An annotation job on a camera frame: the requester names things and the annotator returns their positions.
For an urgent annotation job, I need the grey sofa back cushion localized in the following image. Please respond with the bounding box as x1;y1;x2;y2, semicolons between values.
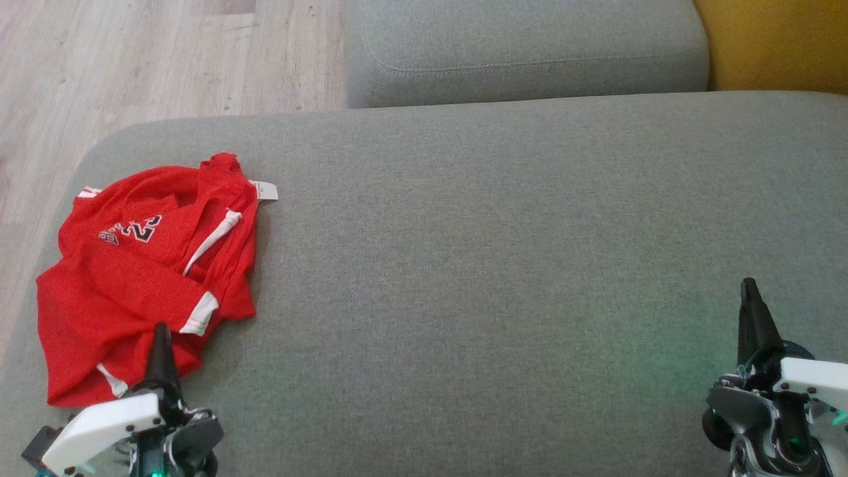
344;0;711;109

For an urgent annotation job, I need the red shirt with white sleeves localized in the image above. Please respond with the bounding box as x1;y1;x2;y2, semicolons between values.
36;152;279;406

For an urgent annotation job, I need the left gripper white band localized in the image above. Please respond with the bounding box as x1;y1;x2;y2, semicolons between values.
41;323;225;477

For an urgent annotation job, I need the grey fabric sofa seat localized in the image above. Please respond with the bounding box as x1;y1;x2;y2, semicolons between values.
0;91;848;477

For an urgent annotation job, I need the mustard yellow upholstered panel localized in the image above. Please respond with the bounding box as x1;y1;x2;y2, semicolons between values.
692;0;848;95

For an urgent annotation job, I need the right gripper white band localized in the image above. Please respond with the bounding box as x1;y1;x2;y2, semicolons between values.
702;278;848;477

